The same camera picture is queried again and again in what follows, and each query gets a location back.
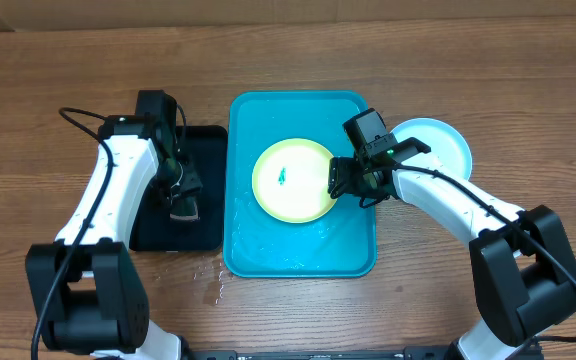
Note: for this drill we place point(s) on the black plastic tray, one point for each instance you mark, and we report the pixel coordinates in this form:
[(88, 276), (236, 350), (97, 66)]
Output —
[(155, 230)]

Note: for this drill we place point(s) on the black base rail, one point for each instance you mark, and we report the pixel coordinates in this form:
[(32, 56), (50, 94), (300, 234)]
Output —
[(348, 355)]

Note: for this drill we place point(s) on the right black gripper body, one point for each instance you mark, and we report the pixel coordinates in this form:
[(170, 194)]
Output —
[(353, 180)]

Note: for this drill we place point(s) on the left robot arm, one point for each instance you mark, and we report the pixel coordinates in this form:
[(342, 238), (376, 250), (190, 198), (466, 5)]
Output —
[(87, 294)]

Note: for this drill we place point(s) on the yellow-green plate top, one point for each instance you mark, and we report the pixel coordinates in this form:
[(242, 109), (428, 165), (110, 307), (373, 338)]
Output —
[(290, 181)]

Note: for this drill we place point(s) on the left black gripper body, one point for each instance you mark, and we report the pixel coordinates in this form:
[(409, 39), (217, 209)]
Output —
[(174, 181)]

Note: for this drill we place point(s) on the green scrubbing sponge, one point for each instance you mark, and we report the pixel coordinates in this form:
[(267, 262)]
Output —
[(184, 209)]

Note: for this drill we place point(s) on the teal plastic tray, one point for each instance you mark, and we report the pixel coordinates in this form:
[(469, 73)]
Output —
[(341, 243)]

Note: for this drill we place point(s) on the light blue plate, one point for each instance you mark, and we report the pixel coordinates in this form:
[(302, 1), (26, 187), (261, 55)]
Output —
[(445, 141)]

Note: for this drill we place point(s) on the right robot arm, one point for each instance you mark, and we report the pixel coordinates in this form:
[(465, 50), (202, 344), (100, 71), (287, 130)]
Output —
[(523, 267)]

